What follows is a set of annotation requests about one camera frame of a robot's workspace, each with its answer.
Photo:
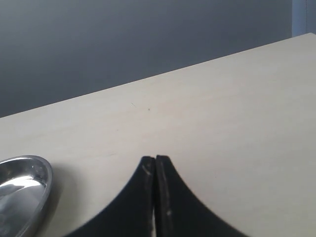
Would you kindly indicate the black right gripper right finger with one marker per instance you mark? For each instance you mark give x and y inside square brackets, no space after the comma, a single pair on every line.
[178,212]

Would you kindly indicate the round stainless steel tray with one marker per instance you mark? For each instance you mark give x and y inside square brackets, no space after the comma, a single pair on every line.
[25,188]

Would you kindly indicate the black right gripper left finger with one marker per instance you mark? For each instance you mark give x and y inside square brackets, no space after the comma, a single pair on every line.
[130,213]

